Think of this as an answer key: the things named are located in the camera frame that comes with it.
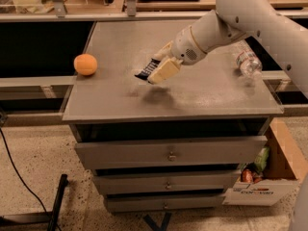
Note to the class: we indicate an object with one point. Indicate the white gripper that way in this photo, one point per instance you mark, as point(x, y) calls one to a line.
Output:
point(186, 47)

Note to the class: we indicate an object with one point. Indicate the dark blue rxbar wrapper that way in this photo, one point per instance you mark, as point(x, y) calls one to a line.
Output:
point(146, 72)

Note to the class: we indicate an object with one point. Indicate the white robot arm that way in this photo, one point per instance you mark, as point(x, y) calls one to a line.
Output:
point(233, 20)

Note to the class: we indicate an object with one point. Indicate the clear plastic water bottle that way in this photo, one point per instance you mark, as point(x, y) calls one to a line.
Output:
point(246, 60)

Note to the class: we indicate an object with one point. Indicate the orange fruit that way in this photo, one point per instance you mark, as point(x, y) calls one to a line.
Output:
point(85, 64)

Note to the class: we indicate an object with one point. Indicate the grey drawer cabinet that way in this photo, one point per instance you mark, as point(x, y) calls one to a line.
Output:
point(205, 100)

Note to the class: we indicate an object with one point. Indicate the top grey drawer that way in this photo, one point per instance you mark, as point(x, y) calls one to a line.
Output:
point(167, 153)

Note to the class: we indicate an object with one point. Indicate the grey drawer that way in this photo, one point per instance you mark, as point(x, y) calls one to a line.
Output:
point(166, 182)
point(167, 153)
point(160, 203)

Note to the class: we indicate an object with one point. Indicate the middle grey drawer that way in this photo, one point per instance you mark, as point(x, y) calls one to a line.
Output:
point(166, 182)

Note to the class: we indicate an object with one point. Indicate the green snack bag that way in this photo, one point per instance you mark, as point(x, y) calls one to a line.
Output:
point(260, 161)

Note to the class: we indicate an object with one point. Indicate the bottom grey drawer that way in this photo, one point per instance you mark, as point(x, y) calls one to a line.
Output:
point(160, 203)

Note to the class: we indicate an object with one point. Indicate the cardboard box with snacks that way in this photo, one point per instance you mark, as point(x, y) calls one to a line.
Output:
point(286, 169)

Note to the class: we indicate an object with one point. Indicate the black metal stand leg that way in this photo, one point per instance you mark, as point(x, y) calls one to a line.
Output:
point(51, 217)

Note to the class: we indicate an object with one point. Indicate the metal shelf rail frame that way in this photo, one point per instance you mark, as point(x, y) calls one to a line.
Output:
point(34, 10)

